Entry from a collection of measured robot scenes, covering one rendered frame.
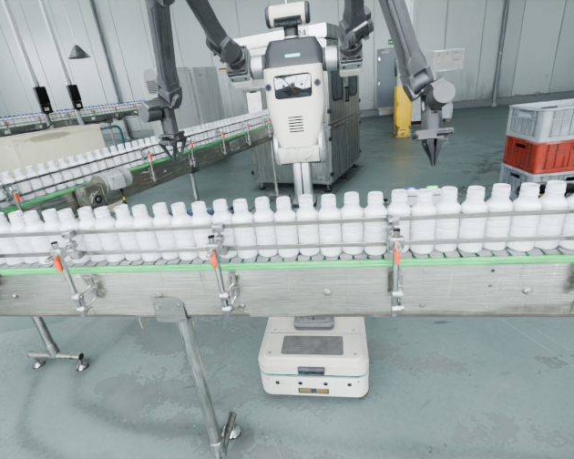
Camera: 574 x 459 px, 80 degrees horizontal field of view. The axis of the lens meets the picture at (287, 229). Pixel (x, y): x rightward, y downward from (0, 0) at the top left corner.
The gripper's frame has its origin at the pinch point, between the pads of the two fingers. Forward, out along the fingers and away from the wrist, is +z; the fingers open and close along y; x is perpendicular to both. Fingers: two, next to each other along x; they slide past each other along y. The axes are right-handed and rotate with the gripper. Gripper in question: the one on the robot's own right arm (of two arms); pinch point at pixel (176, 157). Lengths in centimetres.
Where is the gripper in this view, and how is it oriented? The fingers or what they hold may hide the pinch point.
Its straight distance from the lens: 142.9
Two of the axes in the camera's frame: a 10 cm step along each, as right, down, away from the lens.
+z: 1.0, 9.1, 4.1
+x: 9.8, -0.2, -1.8
